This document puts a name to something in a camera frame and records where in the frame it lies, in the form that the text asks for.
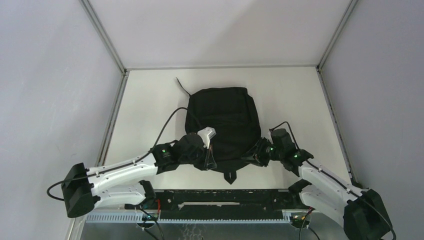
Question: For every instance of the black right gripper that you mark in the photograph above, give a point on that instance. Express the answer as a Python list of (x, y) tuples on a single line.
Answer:
[(257, 155)]

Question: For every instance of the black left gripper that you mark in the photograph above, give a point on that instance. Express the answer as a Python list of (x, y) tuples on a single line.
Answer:
[(210, 162)]

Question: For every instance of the black student backpack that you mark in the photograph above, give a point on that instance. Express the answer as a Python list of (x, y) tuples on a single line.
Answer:
[(232, 112)]

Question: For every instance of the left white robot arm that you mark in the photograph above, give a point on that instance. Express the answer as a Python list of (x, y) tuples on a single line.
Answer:
[(85, 189)]

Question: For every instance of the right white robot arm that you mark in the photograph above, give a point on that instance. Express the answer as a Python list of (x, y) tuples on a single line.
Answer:
[(360, 212)]

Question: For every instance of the black front mounting rail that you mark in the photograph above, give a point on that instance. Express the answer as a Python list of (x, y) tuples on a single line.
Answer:
[(231, 203)]

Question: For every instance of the white slotted cable duct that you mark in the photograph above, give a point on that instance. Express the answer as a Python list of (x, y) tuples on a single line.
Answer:
[(138, 217)]

